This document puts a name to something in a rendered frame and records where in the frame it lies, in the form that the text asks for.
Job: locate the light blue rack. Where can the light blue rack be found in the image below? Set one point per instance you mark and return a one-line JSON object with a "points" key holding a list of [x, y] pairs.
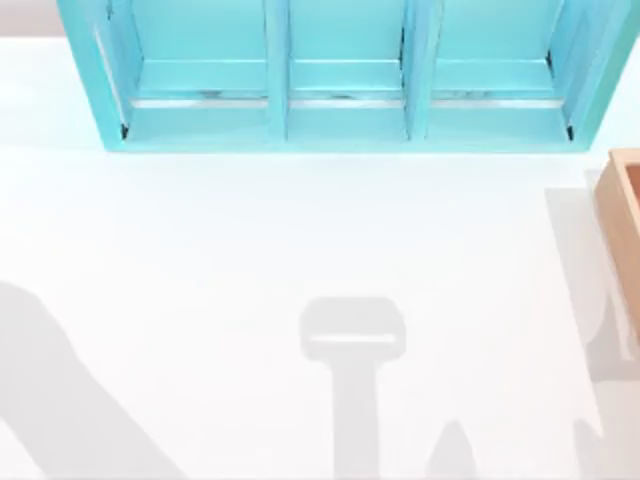
{"points": [[345, 125]]}

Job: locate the shallow salmon-coloured box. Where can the shallow salmon-coloured box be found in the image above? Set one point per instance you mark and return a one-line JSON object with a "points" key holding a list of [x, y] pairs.
{"points": [[616, 225]]}

